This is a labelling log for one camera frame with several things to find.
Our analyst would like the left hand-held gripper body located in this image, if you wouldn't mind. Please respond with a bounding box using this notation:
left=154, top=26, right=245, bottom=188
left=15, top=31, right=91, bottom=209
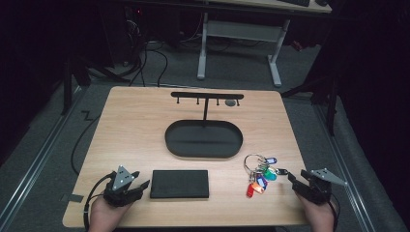
left=102, top=164, right=143, bottom=208

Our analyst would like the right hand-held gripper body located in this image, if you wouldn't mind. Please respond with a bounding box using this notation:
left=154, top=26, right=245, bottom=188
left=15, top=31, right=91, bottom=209
left=291, top=167, right=349, bottom=206

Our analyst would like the key bunch with coloured tags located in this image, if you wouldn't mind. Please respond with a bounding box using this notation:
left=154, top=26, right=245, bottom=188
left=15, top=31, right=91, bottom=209
left=243, top=154, right=289, bottom=199

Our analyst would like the black wallet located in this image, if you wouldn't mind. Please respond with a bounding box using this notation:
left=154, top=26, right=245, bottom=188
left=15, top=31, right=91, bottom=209
left=149, top=169, right=210, bottom=199

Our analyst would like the black key rack with tray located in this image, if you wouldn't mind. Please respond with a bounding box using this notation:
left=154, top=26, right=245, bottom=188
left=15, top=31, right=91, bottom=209
left=164, top=91, right=245, bottom=160

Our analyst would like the person's right hand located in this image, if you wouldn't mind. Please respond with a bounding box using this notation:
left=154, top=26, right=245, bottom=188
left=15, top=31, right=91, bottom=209
left=295, top=192, right=337, bottom=232

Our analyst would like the person's left hand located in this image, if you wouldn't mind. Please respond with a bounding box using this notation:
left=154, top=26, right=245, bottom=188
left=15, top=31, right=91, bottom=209
left=88, top=194, right=133, bottom=232

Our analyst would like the dark tape patch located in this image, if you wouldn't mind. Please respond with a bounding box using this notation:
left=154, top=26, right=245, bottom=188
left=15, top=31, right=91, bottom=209
left=60, top=193, right=85, bottom=204

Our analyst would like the black metal stand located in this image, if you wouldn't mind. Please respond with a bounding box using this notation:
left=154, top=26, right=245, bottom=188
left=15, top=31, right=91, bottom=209
left=60, top=57, right=130, bottom=116
left=280, top=76, right=340, bottom=136

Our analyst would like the dark computer tower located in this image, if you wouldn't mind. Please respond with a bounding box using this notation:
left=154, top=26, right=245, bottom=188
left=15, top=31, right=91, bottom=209
left=105, top=4, right=147, bottom=67

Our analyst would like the desk with white legs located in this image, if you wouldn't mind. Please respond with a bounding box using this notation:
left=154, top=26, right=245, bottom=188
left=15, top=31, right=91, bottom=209
left=196, top=0, right=333, bottom=88

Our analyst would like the black keyboard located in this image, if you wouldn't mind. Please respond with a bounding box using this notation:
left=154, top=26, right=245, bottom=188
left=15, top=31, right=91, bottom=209
left=278, top=0, right=311, bottom=8

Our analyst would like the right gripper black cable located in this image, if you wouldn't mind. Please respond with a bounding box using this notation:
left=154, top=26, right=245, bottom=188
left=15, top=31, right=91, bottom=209
left=328, top=192, right=342, bottom=232

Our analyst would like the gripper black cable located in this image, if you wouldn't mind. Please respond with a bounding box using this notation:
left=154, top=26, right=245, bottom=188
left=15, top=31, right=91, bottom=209
left=82, top=172, right=117, bottom=232
left=328, top=192, right=342, bottom=232

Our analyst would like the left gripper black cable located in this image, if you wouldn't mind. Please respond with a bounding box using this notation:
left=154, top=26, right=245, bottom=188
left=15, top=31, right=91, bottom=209
left=82, top=172, right=117, bottom=232

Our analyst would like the metal floor rail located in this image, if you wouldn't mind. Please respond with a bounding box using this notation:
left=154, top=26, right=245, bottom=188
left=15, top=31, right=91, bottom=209
left=0, top=85, right=85, bottom=225
left=312, top=104, right=377, bottom=232

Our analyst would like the thin black floor cable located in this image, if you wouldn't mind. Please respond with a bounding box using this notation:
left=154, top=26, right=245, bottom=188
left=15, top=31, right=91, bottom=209
left=71, top=114, right=102, bottom=177

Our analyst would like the bundle of black floor cables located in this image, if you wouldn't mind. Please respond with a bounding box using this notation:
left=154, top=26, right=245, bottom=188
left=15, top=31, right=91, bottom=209
left=127, top=40, right=169, bottom=88

